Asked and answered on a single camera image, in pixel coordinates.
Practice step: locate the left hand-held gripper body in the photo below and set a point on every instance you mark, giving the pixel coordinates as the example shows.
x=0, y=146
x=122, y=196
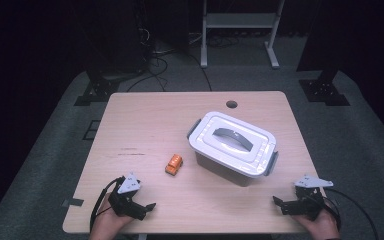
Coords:
x=128, y=185

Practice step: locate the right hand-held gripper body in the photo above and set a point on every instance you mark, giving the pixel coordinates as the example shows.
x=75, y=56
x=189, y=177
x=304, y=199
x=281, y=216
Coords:
x=308, y=203

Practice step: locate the orange toy car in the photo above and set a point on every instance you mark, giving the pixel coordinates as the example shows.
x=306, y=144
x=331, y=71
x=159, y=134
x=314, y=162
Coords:
x=174, y=164

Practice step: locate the grey translucent storage box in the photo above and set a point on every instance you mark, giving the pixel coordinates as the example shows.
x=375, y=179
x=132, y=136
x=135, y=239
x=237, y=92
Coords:
x=220, y=168

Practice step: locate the person's right hand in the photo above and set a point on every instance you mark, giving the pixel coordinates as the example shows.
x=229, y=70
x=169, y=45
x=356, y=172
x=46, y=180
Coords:
x=323, y=228

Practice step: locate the person's left hand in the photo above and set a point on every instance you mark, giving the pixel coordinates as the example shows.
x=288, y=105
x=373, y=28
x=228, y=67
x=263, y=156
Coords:
x=105, y=225

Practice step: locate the grey tape strip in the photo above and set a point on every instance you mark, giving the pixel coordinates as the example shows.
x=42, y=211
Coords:
x=73, y=202

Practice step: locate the black stand base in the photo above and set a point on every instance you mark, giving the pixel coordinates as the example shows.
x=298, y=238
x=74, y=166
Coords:
x=96, y=90
x=325, y=91

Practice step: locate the white metal stand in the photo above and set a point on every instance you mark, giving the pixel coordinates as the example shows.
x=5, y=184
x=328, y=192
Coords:
x=240, y=20

